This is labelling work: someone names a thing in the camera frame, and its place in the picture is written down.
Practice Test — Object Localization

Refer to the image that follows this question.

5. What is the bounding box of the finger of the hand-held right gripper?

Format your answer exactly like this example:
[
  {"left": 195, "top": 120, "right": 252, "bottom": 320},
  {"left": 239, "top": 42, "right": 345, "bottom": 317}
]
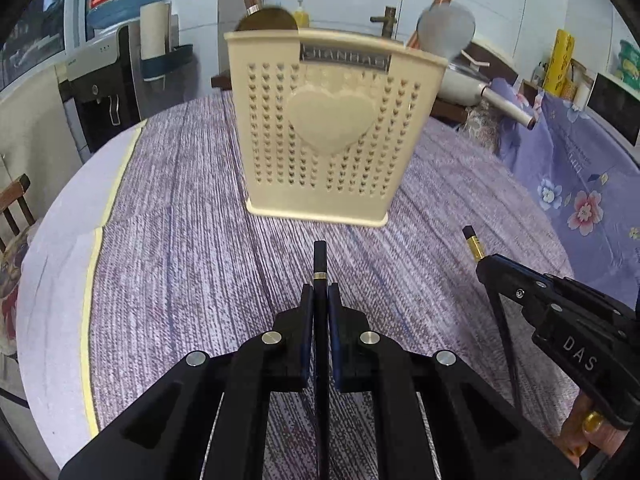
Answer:
[{"left": 475, "top": 254, "right": 567, "bottom": 319}]

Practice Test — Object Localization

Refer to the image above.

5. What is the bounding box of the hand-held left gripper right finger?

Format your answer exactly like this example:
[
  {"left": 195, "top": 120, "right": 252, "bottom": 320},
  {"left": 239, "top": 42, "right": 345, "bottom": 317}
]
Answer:
[{"left": 327, "top": 283, "right": 582, "bottom": 480}]

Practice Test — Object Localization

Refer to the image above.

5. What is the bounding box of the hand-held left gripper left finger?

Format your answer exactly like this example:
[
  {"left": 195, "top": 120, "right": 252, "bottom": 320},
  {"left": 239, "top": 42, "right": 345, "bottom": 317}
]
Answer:
[{"left": 59, "top": 283, "right": 316, "bottom": 480}]

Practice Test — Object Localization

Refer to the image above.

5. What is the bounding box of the black chopstick with gold band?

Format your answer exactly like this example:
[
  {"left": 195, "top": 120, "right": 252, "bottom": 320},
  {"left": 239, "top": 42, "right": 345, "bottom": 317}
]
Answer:
[
  {"left": 313, "top": 241, "right": 331, "bottom": 480},
  {"left": 462, "top": 226, "right": 523, "bottom": 413}
]

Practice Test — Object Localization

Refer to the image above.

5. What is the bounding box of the cream plastic utensil holder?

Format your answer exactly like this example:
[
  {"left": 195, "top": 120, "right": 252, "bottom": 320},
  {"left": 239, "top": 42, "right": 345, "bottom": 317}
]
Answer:
[{"left": 223, "top": 29, "right": 449, "bottom": 226}]

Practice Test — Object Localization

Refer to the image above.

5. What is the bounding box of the metal spoon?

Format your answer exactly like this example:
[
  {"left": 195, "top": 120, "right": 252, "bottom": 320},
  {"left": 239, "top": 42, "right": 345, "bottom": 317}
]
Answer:
[
  {"left": 407, "top": 2, "right": 477, "bottom": 59},
  {"left": 237, "top": 5, "right": 299, "bottom": 32}
]

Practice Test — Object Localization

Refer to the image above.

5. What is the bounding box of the person's right hand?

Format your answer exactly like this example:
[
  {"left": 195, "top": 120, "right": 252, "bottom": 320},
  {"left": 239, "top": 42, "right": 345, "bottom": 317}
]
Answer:
[{"left": 561, "top": 394, "right": 627, "bottom": 472}]

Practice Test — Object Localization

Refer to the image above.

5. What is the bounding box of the purple floral cloth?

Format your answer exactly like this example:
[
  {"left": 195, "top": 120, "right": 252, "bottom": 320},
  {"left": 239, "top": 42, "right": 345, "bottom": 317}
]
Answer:
[{"left": 467, "top": 77, "right": 640, "bottom": 311}]

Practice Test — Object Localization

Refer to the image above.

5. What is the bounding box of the white microwave oven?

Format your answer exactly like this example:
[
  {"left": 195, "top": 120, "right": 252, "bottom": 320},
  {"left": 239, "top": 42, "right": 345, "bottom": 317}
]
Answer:
[{"left": 587, "top": 72, "right": 640, "bottom": 149}]

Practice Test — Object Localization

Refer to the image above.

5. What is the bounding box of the white pan with lid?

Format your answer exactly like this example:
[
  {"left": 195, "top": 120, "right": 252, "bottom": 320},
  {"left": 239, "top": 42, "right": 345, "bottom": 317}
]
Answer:
[{"left": 439, "top": 56, "right": 539, "bottom": 129}]

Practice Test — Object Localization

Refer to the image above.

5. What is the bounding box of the brown rice cooker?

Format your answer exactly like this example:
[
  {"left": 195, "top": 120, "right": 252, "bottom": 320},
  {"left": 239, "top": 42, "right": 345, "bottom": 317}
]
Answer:
[{"left": 462, "top": 42, "right": 521, "bottom": 81}]

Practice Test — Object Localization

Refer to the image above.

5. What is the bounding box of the yellow wrap roll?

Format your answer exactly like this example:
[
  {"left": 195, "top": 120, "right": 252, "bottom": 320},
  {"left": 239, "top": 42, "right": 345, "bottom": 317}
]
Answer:
[{"left": 544, "top": 29, "right": 576, "bottom": 99}]

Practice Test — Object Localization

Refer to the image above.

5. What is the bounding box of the stack of green bowls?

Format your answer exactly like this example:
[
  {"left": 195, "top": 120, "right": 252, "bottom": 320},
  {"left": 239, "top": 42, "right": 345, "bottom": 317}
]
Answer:
[{"left": 617, "top": 40, "right": 640, "bottom": 84}]

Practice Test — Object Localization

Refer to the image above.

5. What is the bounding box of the bronze faucet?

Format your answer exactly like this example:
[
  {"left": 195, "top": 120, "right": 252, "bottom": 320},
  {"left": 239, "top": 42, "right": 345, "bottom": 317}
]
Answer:
[{"left": 370, "top": 6, "right": 399, "bottom": 39}]

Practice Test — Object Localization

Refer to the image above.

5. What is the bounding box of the blue cup holder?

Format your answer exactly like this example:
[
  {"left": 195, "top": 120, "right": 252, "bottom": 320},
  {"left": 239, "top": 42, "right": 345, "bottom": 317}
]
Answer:
[{"left": 140, "top": 44, "right": 195, "bottom": 84}]

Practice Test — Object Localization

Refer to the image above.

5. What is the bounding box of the cat print cushion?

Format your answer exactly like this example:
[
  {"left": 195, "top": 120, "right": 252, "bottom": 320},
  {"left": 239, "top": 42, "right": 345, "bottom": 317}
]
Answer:
[{"left": 0, "top": 225, "right": 37, "bottom": 357}]

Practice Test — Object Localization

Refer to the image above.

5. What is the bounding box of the white water dispenser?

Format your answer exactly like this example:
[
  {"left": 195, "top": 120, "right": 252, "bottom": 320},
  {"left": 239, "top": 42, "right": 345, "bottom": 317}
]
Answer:
[{"left": 57, "top": 25, "right": 151, "bottom": 162}]

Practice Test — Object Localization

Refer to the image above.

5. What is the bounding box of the beige cloth cover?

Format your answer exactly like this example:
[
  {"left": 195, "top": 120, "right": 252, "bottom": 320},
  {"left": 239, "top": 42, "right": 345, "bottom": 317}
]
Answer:
[{"left": 0, "top": 67, "right": 84, "bottom": 211}]

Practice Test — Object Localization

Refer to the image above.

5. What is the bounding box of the white framed window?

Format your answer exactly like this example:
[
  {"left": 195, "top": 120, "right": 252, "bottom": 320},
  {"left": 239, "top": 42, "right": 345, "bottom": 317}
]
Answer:
[{"left": 0, "top": 0, "right": 92, "bottom": 92}]

